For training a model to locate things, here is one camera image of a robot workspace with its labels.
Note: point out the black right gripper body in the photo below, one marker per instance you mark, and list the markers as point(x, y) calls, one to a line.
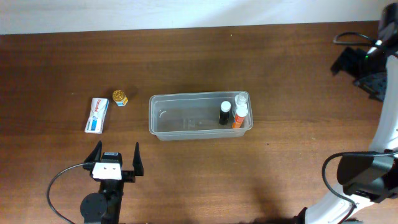
point(351, 64)

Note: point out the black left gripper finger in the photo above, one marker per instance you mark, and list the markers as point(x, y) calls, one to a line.
point(137, 162)
point(94, 157)

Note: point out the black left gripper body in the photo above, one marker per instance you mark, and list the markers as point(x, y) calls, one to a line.
point(128, 175)

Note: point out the white Panadol medicine box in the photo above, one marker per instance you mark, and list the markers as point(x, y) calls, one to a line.
point(98, 109)

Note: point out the small gold-lidded balm jar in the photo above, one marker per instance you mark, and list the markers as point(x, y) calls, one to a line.
point(120, 98)

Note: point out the dark syrup bottle white cap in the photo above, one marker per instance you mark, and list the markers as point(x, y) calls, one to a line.
point(225, 108)

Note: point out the orange tube with white cap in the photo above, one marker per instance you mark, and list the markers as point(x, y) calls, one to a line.
point(241, 113)

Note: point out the white plastic bottle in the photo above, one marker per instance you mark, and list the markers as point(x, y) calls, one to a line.
point(240, 101)

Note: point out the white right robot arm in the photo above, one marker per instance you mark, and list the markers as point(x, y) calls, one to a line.
point(356, 180)

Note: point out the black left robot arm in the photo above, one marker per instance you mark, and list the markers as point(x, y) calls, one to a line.
point(104, 206)

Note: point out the clear plastic container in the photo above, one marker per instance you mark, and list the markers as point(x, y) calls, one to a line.
point(187, 116)

